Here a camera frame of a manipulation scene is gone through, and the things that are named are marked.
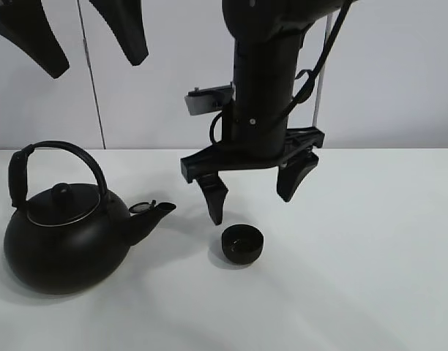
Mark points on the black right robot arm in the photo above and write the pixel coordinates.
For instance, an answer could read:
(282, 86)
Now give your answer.
(268, 36)

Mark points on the small black teacup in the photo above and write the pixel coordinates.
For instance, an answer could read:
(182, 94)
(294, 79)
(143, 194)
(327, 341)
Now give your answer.
(242, 244)

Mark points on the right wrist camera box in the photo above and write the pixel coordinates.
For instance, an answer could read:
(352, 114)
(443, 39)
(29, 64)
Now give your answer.
(201, 101)

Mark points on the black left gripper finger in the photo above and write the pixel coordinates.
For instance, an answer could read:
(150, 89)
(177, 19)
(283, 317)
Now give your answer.
(124, 18)
(24, 24)

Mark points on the black metal teapot kettle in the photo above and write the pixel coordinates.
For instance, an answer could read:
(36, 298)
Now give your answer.
(70, 237)

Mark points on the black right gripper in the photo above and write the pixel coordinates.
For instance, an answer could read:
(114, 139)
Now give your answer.
(245, 139)

